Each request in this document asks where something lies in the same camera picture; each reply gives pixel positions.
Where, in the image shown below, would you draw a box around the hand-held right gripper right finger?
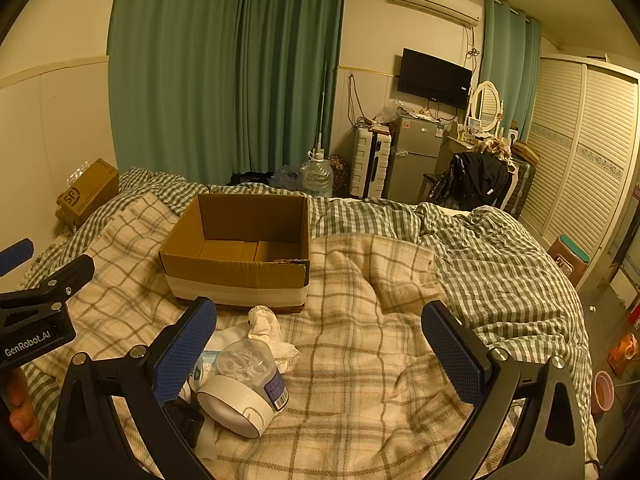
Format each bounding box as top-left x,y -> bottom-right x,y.
421,301 -> 588,480

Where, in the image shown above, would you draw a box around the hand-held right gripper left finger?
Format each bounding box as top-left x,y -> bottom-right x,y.
50,296 -> 221,480

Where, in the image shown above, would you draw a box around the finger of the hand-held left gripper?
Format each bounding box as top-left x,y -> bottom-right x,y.
0,254 -> 96,312
0,238 -> 34,277

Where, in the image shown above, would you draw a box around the blue and white packet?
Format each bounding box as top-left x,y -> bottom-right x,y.
189,347 -> 223,391

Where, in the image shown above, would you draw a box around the white tape roll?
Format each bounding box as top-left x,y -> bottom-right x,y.
196,374 -> 275,438

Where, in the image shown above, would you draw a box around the clear cotton swab jar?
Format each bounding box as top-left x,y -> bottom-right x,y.
214,339 -> 292,413

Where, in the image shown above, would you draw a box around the cardboard box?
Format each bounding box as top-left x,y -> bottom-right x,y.
159,192 -> 312,313

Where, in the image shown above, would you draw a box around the person's left hand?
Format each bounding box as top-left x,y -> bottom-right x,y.
7,367 -> 40,443

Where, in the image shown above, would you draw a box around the brown shipping carton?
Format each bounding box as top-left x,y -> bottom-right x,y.
55,157 -> 121,231

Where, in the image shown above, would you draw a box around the beige plaid blanket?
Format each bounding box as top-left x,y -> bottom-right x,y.
22,192 -> 516,480

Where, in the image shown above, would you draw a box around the pink bucket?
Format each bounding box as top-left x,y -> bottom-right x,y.
591,370 -> 617,416

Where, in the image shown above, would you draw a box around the stool with green cushion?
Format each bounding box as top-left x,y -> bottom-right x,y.
547,234 -> 591,286

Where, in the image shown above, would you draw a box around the orange bag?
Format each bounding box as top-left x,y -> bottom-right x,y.
607,332 -> 640,376

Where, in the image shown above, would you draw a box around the dark stool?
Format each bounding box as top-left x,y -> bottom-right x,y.
422,172 -> 442,203

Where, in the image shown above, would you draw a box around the black jacket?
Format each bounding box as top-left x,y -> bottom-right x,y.
432,151 -> 512,211

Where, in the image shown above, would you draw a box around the dark checked suitcase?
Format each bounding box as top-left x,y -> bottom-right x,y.
502,157 -> 537,218

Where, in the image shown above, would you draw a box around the black bag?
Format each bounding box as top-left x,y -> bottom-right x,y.
227,172 -> 273,186

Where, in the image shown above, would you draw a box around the silver fridge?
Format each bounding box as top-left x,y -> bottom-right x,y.
382,112 -> 443,201

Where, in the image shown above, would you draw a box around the pack of clear bottles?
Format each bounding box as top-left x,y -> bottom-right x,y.
270,165 -> 306,191

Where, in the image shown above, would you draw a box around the beige fluffy item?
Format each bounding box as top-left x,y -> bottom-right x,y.
477,139 -> 513,161

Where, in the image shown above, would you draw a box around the dressing table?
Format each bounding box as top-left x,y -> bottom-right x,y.
440,132 -> 506,171

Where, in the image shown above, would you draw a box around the white suitcase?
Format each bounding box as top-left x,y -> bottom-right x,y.
348,126 -> 393,198

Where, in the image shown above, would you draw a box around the dark floral bag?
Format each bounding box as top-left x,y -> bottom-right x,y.
327,156 -> 351,196

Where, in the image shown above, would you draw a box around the large clear water jug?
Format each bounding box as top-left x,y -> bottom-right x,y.
298,147 -> 334,198

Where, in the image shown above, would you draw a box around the white louvered wardrobe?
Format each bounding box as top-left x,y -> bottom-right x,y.
515,52 -> 640,286

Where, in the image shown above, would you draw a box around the clear plastic bag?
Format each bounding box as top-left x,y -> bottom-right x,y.
375,99 -> 403,126

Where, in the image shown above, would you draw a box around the white oval mirror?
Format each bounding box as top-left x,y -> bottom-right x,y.
470,81 -> 505,126

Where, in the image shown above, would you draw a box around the white pole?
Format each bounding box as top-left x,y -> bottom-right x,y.
314,62 -> 330,156

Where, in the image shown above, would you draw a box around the light green curtain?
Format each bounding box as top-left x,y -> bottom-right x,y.
480,0 -> 543,136

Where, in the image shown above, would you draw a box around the white air conditioner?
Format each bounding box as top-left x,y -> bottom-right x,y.
391,0 -> 482,27

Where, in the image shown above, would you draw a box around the hanging wall cables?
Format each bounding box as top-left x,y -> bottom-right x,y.
347,74 -> 368,126

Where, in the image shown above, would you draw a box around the black wall television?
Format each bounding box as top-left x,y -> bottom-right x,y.
398,48 -> 473,109

